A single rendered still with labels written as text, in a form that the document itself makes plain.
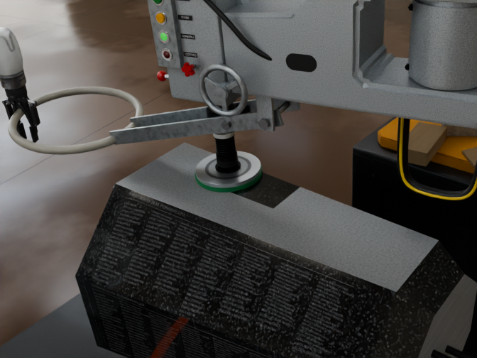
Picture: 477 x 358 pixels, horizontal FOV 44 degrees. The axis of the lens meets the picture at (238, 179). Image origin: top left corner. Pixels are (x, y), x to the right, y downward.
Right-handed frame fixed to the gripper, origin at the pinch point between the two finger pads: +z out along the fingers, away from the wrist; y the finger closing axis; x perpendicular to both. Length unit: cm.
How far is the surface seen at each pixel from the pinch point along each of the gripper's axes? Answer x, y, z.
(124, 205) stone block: -34, 55, 1
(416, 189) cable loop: -35, 143, -18
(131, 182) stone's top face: -26, 55, -2
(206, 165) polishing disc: -17, 78, -6
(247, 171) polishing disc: -19, 93, -7
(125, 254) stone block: -46, 60, 11
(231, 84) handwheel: -35, 94, -45
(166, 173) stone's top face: -19, 65, -3
